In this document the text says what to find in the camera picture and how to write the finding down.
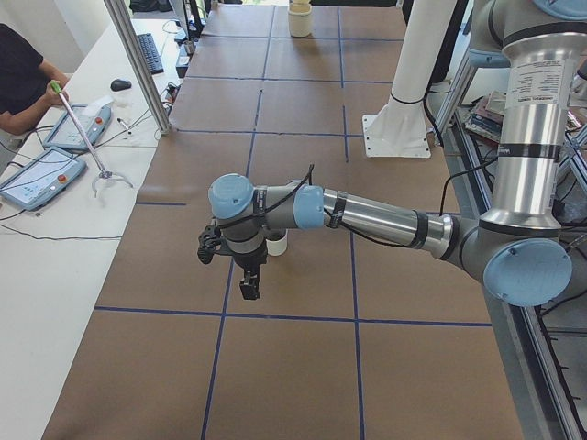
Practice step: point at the white ceramic mug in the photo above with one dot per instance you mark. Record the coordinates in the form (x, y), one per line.
(276, 242)

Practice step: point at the reacher grabber stick tool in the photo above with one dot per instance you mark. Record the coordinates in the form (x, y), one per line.
(104, 173)

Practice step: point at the black marker pen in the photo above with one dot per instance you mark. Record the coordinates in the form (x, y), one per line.
(123, 123)

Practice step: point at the lower teach pendant tablet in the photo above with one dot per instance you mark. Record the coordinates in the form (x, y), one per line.
(42, 179)

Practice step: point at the black computer mouse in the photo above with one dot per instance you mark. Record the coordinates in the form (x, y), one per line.
(118, 85)

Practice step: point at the black keyboard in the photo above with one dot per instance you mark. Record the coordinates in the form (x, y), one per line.
(150, 53)

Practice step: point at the white oval bin container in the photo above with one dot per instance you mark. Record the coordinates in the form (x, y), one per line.
(300, 18)

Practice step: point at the stack of books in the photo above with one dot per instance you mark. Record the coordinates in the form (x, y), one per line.
(486, 117)

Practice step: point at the person in black shirt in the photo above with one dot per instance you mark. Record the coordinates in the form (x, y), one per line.
(26, 93)

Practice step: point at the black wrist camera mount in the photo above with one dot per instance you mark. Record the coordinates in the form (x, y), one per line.
(212, 242)

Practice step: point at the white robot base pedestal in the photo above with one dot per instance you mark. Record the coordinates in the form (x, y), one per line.
(399, 129)

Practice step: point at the aluminium frame post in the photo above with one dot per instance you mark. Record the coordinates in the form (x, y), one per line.
(119, 14)

